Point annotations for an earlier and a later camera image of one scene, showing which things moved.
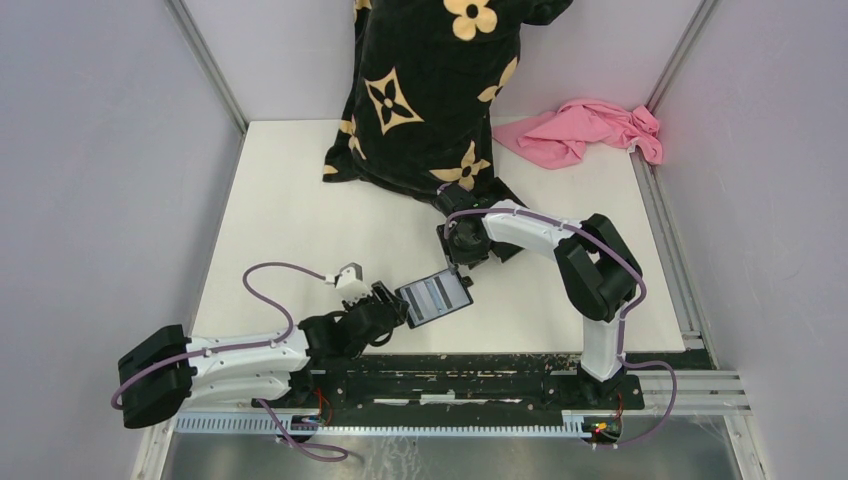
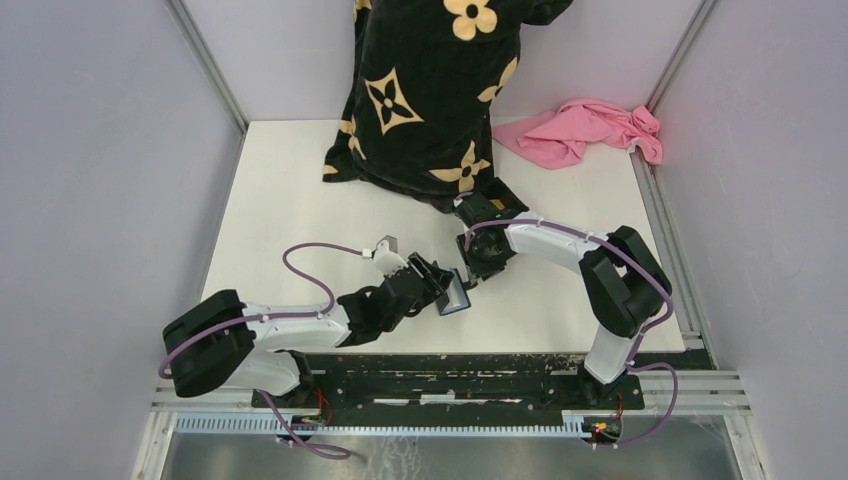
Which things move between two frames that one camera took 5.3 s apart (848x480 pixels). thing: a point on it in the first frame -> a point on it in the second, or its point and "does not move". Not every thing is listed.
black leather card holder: (435, 316) -> (455, 298)
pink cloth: (556, 139) does not move
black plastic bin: (500, 191) does not move
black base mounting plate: (432, 385) does not move
